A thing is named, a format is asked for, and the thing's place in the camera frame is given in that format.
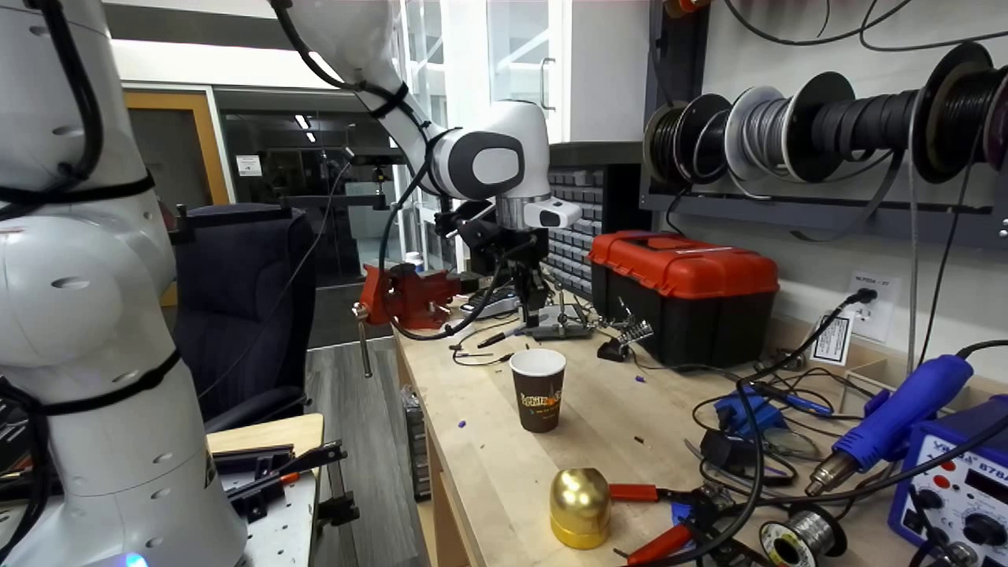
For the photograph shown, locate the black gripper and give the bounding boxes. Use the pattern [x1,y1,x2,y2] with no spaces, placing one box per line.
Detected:
[460,221,559,331]

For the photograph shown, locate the black screwdriver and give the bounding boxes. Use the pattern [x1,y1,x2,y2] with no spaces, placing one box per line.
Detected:
[476,324,530,352]

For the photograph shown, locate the brown white paper cup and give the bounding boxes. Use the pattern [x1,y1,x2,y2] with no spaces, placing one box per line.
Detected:
[508,347,571,436]

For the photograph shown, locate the grey drawer organizer cabinet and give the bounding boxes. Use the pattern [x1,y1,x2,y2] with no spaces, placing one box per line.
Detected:
[544,168,615,299]

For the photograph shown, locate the black helping hand stand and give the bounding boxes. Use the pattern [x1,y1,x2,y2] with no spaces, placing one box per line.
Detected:
[595,319,655,366]

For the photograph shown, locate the red bench vise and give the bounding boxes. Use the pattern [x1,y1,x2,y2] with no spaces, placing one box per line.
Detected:
[350,260,466,333]

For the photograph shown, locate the red black toolbox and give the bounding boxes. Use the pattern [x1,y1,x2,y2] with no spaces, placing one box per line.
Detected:
[585,227,785,371]

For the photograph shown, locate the gold bell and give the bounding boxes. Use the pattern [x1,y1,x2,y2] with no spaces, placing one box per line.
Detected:
[544,464,615,555]

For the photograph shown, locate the blue plastic connector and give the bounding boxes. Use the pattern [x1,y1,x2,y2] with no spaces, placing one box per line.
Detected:
[716,387,790,441]

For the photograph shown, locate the dark office chair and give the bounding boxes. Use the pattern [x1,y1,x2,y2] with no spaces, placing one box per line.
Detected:
[170,198,319,436]

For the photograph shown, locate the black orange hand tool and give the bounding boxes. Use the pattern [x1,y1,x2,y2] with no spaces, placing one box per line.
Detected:
[215,438,350,524]

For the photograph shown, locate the blue hot air gun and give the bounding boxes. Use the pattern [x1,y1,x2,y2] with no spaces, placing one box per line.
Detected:
[802,352,981,497]

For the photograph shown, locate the blue soldering station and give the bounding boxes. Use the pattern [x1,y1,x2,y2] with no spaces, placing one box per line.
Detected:
[884,394,1008,567]

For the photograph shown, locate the black wire spool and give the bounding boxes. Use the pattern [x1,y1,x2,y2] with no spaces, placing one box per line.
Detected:
[643,91,734,194]
[910,37,1008,186]
[785,71,928,186]

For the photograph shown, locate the red handled pliers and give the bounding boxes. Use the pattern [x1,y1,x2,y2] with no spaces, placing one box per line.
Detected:
[606,480,707,567]

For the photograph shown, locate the white wall cabinet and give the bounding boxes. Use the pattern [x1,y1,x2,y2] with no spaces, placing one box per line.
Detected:
[437,0,655,158]

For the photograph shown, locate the white wire spool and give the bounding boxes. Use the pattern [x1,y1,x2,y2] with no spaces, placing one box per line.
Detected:
[720,82,802,182]

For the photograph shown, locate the wire spools on rack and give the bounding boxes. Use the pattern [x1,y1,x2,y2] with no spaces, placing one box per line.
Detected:
[641,0,1008,252]

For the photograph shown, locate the black power cord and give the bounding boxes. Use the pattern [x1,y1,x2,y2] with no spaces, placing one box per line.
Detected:
[671,284,883,567]

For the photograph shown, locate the white wall power outlet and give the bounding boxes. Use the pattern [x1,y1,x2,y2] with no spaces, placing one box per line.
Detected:
[845,271,896,331]

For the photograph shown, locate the solder wire spool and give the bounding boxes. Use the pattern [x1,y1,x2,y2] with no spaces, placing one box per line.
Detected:
[757,508,852,567]

